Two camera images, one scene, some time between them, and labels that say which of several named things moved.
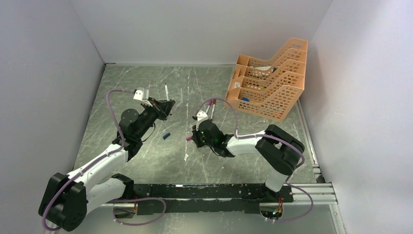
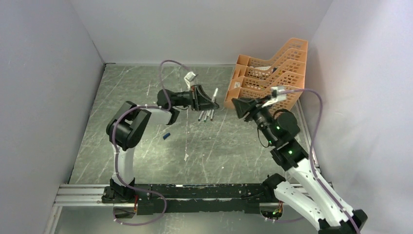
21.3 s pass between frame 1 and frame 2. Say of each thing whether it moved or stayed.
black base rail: stayed
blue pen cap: stayed
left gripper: moved
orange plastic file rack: stayed
